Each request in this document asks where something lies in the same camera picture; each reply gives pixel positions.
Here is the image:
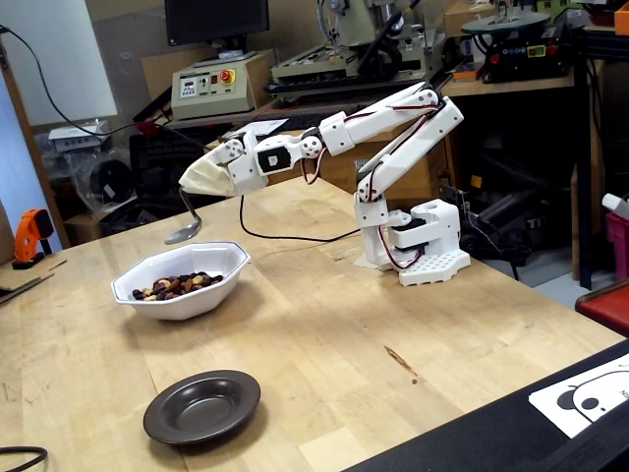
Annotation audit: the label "beige control box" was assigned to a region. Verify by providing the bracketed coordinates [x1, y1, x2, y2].
[170, 61, 257, 122]

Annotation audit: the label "black keyboard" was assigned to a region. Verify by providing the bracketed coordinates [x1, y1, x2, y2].
[282, 110, 350, 133]

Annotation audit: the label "white board panel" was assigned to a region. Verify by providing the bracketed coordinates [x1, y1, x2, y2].
[0, 0, 119, 128]

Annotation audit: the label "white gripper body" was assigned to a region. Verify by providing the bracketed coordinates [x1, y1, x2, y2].
[227, 131, 270, 199]

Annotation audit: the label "white flat device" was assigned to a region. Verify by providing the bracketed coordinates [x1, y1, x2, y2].
[47, 120, 110, 152]

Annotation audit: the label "long black wall cable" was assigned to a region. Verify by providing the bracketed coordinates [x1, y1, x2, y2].
[0, 23, 217, 153]

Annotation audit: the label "brown cardboard box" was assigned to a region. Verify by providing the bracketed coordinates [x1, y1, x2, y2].
[444, 0, 495, 38]

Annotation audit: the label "mixed nuts and raisins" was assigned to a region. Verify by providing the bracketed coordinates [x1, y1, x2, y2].
[131, 271, 225, 302]

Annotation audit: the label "brown plate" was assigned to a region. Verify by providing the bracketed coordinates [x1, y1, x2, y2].
[143, 369, 261, 446]

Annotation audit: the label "wooden shelf board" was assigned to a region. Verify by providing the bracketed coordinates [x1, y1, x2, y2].
[440, 71, 576, 98]

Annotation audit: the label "white panda sticker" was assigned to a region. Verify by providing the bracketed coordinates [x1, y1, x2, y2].
[528, 354, 629, 440]

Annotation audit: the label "large black box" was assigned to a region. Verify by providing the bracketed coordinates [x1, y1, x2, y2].
[343, 338, 629, 472]

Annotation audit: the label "white octagonal bowl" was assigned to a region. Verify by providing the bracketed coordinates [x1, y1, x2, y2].
[110, 241, 252, 322]

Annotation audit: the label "red wooden chair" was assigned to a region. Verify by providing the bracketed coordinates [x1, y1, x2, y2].
[573, 278, 629, 339]

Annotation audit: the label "white paper sheet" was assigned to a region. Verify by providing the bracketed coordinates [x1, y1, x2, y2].
[219, 117, 290, 143]

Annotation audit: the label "pink box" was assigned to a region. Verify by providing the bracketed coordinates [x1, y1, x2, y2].
[604, 211, 629, 281]

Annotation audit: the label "cardboard scraps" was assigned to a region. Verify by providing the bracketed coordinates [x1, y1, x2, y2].
[0, 258, 68, 306]

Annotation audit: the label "black computer monitor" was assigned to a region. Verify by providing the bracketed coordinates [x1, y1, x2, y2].
[163, 0, 270, 59]

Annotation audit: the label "beige milling machine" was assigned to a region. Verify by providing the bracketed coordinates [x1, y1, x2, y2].
[268, 0, 446, 97]

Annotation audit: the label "clear plastic bag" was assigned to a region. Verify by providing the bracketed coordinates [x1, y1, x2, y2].
[66, 147, 139, 212]

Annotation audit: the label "black scroll saw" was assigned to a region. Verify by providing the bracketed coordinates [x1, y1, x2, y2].
[461, 9, 576, 84]

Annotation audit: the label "wooden workbench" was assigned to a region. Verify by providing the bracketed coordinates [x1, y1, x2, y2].
[203, 107, 451, 201]

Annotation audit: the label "black storage crate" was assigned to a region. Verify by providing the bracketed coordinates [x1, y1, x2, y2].
[130, 127, 217, 207]

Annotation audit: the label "beige masking tape wrap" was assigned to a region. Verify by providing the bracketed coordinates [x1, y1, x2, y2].
[178, 147, 236, 199]

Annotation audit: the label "orange and black tool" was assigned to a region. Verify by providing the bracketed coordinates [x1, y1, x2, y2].
[12, 207, 55, 270]

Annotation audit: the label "metal spoon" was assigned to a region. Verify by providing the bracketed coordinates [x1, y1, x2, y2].
[163, 188, 203, 247]

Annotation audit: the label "black cable loop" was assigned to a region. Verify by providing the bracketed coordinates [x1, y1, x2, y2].
[0, 445, 49, 472]

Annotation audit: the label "thin black cable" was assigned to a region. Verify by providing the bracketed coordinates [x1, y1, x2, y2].
[239, 194, 364, 244]

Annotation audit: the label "white plastic object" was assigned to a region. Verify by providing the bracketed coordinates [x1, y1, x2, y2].
[601, 193, 629, 222]

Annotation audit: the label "white moving gripper jaw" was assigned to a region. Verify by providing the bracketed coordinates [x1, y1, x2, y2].
[210, 138, 246, 168]

